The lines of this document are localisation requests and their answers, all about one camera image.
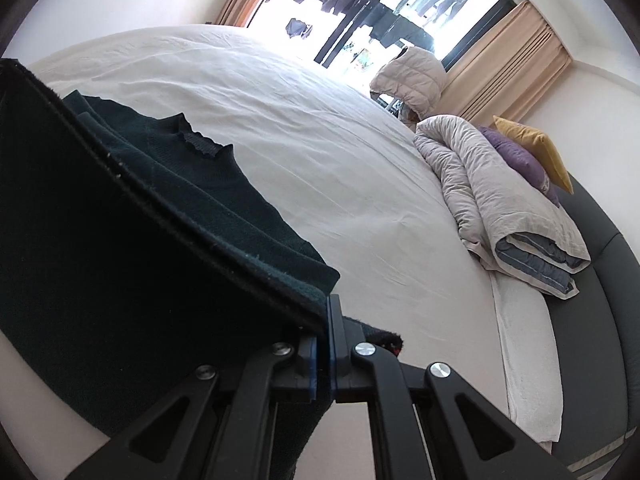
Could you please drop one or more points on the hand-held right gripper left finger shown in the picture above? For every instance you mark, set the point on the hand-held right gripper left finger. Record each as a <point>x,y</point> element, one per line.
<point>312,365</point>

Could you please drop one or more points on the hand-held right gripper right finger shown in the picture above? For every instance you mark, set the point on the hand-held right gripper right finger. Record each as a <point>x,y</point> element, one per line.
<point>332,355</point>

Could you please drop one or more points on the dark green sweater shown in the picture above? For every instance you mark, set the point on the dark green sweater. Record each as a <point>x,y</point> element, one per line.
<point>100,260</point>

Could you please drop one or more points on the white pillow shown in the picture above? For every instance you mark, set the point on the white pillow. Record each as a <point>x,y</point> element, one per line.
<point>525,360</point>

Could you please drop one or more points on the bed with white sheet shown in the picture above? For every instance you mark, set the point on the bed with white sheet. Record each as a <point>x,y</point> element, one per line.
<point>325,160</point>

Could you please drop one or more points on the folded beige duvet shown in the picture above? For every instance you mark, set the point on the folded beige duvet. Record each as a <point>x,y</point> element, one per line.
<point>480,185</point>

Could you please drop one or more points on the purple pillow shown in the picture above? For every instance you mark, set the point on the purple pillow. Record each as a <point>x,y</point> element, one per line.
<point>515,160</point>

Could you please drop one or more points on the grey upholstered headboard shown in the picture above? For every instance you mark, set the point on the grey upholstered headboard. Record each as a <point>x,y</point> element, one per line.
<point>600,310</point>

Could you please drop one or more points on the beige puffer jacket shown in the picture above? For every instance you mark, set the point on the beige puffer jacket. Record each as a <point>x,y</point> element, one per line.
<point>410,80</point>

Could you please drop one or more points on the yellow pillow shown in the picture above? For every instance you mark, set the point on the yellow pillow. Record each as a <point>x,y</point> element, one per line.
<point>540,145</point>

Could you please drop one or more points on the small dark hanging garment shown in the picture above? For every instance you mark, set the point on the small dark hanging garment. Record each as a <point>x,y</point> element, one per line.
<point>299,29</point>

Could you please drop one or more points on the black balcony door frame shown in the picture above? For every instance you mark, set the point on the black balcony door frame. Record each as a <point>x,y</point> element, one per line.
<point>350,20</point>

